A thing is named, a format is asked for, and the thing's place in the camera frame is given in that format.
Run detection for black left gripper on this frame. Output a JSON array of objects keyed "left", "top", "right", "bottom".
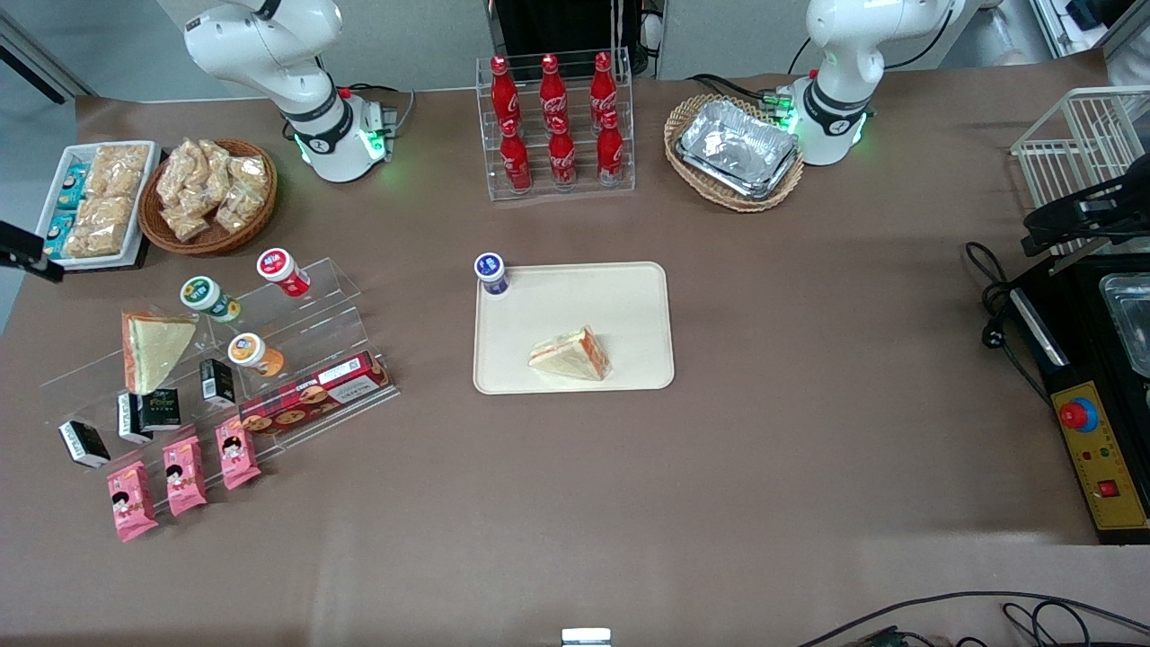
[{"left": 1022, "top": 155, "right": 1150, "bottom": 258}]

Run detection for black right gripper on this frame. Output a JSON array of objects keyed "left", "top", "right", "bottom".
[{"left": 0, "top": 220, "right": 66, "bottom": 283}]

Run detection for plastic-wrapped triangle sandwich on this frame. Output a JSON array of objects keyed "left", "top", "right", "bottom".
[
  {"left": 120, "top": 311, "right": 198, "bottom": 396},
  {"left": 527, "top": 325, "right": 613, "bottom": 382}
]

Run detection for beige plastic tray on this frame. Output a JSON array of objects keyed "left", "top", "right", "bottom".
[{"left": 473, "top": 261, "right": 676, "bottom": 395}]

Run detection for blue snack pack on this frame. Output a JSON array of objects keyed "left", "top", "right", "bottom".
[
  {"left": 56, "top": 164, "right": 91, "bottom": 212},
  {"left": 40, "top": 211, "right": 77, "bottom": 261}
]

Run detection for white rectangular dish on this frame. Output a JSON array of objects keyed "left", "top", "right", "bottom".
[{"left": 27, "top": 141, "right": 163, "bottom": 272}]

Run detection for rice cracker pack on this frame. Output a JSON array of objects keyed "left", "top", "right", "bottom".
[
  {"left": 65, "top": 196, "right": 136, "bottom": 260},
  {"left": 88, "top": 144, "right": 151, "bottom": 200}
]

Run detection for steel pan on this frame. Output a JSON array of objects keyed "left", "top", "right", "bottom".
[{"left": 1100, "top": 272, "right": 1150, "bottom": 378}]

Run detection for black sealing machine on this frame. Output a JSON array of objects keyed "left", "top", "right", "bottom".
[{"left": 1006, "top": 254, "right": 1150, "bottom": 546}]

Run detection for clear bag of puffed snacks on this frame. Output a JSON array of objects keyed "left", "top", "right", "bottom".
[
  {"left": 156, "top": 144, "right": 203, "bottom": 208},
  {"left": 160, "top": 205, "right": 209, "bottom": 244},
  {"left": 226, "top": 155, "right": 270, "bottom": 194},
  {"left": 214, "top": 184, "right": 264, "bottom": 235},
  {"left": 184, "top": 138, "right": 233, "bottom": 194}
]

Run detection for green-lid yogurt cup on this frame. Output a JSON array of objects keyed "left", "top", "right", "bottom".
[{"left": 179, "top": 276, "right": 242, "bottom": 324}]

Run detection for brown wicker snack basket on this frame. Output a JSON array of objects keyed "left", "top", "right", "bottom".
[{"left": 138, "top": 138, "right": 279, "bottom": 257}]

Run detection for black and white carton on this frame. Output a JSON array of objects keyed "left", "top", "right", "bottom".
[
  {"left": 117, "top": 393, "right": 154, "bottom": 446},
  {"left": 58, "top": 421, "right": 111, "bottom": 469}
]

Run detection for black carton green print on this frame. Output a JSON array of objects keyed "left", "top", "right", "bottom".
[{"left": 137, "top": 387, "right": 182, "bottom": 432}]

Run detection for black metal bar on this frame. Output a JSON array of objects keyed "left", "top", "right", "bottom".
[{"left": 0, "top": 36, "right": 68, "bottom": 104}]

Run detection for metal equipment rack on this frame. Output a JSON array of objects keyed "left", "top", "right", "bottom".
[{"left": 1029, "top": 0, "right": 1150, "bottom": 64}]

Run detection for small black carton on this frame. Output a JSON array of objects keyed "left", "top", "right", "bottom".
[{"left": 199, "top": 359, "right": 236, "bottom": 405}]

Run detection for orange-lid yogurt cup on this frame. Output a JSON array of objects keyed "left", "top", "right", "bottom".
[{"left": 226, "top": 332, "right": 286, "bottom": 378}]

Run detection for red-lid yogurt cup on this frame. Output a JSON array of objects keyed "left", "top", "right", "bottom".
[{"left": 256, "top": 248, "right": 313, "bottom": 298}]

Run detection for pink snack pack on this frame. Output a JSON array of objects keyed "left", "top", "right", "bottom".
[
  {"left": 163, "top": 436, "right": 208, "bottom": 517},
  {"left": 107, "top": 461, "right": 159, "bottom": 543},
  {"left": 216, "top": 417, "right": 262, "bottom": 491}
]

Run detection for red cookie box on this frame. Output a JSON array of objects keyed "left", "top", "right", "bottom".
[{"left": 238, "top": 352, "right": 394, "bottom": 437}]

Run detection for clear acrylic tiered stand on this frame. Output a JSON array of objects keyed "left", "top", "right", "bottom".
[{"left": 40, "top": 258, "right": 401, "bottom": 515}]

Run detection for brown table cover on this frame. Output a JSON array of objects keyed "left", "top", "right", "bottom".
[{"left": 0, "top": 49, "right": 1150, "bottom": 647}]

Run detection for light wicker basket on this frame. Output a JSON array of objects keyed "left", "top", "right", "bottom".
[{"left": 664, "top": 93, "right": 806, "bottom": 214}]

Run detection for aluminium foil container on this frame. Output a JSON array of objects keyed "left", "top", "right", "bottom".
[{"left": 676, "top": 99, "right": 801, "bottom": 200}]

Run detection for blue-lid yogurt cup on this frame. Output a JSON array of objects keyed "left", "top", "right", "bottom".
[{"left": 473, "top": 253, "right": 511, "bottom": 298}]

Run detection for red cola bottle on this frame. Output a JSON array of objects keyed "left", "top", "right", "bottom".
[
  {"left": 590, "top": 51, "right": 620, "bottom": 122},
  {"left": 490, "top": 56, "right": 522, "bottom": 127},
  {"left": 500, "top": 120, "right": 533, "bottom": 192},
  {"left": 539, "top": 54, "right": 569, "bottom": 127},
  {"left": 548, "top": 117, "right": 578, "bottom": 188},
  {"left": 597, "top": 111, "right": 625, "bottom": 185}
]

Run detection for clear acrylic bottle rack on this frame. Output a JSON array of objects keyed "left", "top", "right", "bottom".
[{"left": 475, "top": 48, "right": 637, "bottom": 202}]

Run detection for person in black clothes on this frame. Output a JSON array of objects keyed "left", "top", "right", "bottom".
[{"left": 490, "top": 0, "right": 644, "bottom": 77}]

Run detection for white wire basket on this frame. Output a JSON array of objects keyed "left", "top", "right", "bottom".
[{"left": 1011, "top": 85, "right": 1150, "bottom": 257}]

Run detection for black power cable with plug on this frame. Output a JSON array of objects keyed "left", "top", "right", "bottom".
[{"left": 966, "top": 241, "right": 1052, "bottom": 405}]

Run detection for black base cables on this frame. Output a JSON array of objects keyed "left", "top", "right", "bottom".
[{"left": 687, "top": 72, "right": 792, "bottom": 113}]

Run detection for long black cable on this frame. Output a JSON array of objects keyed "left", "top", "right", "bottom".
[{"left": 795, "top": 590, "right": 1150, "bottom": 647}]

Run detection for grey base cable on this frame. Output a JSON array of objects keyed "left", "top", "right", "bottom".
[{"left": 341, "top": 83, "right": 419, "bottom": 136}]

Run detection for looped black cable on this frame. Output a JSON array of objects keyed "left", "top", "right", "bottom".
[{"left": 1002, "top": 600, "right": 1150, "bottom": 647}]

